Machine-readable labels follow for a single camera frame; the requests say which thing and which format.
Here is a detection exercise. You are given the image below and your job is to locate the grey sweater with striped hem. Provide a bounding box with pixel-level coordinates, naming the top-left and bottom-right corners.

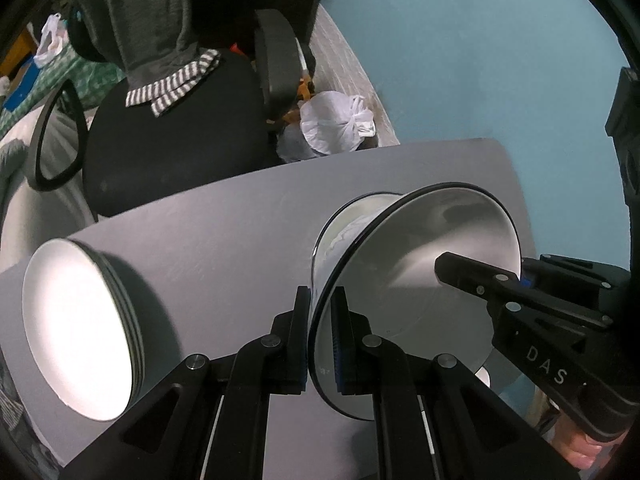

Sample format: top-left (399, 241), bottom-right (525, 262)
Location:
top-left (75, 0), bottom-right (223, 118)

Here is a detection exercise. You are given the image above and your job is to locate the green checked tablecloth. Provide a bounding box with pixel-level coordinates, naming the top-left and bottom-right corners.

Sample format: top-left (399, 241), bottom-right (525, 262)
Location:
top-left (0, 52), bottom-right (126, 131)

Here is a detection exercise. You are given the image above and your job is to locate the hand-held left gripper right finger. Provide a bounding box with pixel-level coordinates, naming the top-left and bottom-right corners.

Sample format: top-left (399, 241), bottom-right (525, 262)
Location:
top-left (330, 286), bottom-right (583, 480)

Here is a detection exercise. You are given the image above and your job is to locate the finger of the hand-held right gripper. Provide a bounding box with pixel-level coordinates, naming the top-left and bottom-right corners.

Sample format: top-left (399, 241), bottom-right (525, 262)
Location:
top-left (520, 255), bottom-right (619, 293)
top-left (434, 252), bottom-right (616, 331)

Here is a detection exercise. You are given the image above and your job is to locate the grey sofa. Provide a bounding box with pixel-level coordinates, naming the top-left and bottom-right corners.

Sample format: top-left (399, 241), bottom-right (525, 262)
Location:
top-left (0, 110), bottom-right (96, 271)

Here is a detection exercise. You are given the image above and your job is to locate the person's right hand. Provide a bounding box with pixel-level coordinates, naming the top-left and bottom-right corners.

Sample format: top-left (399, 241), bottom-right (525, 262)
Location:
top-left (547, 400), bottom-right (619, 472)

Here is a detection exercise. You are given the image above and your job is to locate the blue box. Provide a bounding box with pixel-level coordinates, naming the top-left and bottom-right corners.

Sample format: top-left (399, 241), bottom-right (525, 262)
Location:
top-left (2, 60), bottom-right (41, 111)

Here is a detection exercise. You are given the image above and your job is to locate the knotted white plastic bag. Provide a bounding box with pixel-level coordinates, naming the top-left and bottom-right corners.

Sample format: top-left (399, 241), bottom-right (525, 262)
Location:
top-left (298, 91), bottom-right (376, 153)

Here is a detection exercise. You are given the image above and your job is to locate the black office chair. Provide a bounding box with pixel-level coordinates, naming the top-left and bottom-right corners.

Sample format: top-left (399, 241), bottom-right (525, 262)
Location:
top-left (32, 0), bottom-right (321, 221)

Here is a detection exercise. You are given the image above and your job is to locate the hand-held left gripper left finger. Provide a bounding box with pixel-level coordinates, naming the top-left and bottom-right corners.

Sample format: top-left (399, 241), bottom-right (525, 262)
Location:
top-left (60, 286), bottom-right (311, 480)

